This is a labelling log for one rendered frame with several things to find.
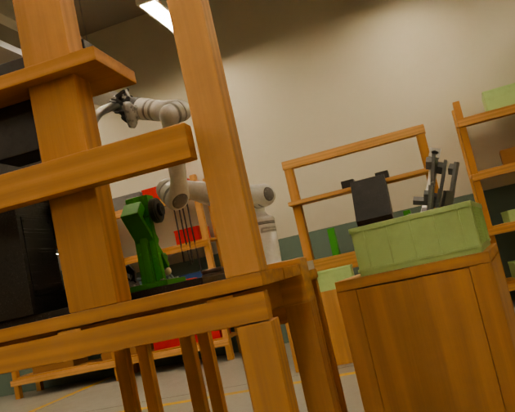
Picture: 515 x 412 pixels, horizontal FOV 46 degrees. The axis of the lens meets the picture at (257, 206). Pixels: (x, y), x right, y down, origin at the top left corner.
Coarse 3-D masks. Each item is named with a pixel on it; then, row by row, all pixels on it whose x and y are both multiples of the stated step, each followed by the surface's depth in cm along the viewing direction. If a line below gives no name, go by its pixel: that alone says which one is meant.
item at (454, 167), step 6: (456, 162) 243; (450, 168) 244; (456, 168) 244; (450, 174) 246; (456, 174) 245; (456, 180) 247; (450, 186) 244; (444, 192) 236; (450, 192) 242; (444, 198) 236; (450, 198) 243; (444, 204) 236; (450, 204) 245
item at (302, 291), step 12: (276, 264) 203; (288, 264) 202; (300, 264) 202; (300, 276) 201; (288, 288) 202; (300, 288) 201; (312, 288) 213; (204, 300) 208; (288, 300) 202; (300, 300) 201
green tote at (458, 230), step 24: (408, 216) 205; (432, 216) 202; (456, 216) 199; (480, 216) 232; (360, 240) 211; (384, 240) 208; (408, 240) 205; (432, 240) 202; (456, 240) 199; (480, 240) 198; (360, 264) 211; (384, 264) 208; (408, 264) 205
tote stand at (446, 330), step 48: (336, 288) 213; (384, 288) 206; (432, 288) 200; (480, 288) 194; (384, 336) 206; (432, 336) 200; (480, 336) 194; (384, 384) 206; (432, 384) 200; (480, 384) 194
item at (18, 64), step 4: (12, 60) 173; (16, 60) 173; (20, 60) 173; (4, 64) 174; (8, 64) 174; (12, 64) 173; (16, 64) 173; (20, 64) 173; (0, 68) 174; (4, 68) 174; (8, 68) 173; (12, 68) 173; (16, 68) 173; (20, 68) 173; (0, 72) 174; (4, 72) 174; (8, 72) 173
